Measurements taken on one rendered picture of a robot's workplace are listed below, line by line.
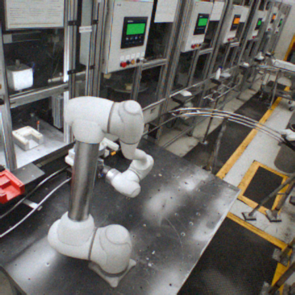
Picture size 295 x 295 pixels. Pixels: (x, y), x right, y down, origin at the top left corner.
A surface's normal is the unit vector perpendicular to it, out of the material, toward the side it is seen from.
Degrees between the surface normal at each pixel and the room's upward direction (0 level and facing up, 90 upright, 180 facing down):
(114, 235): 6
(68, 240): 69
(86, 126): 78
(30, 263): 0
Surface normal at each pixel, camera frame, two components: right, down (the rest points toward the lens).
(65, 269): 0.17, -0.82
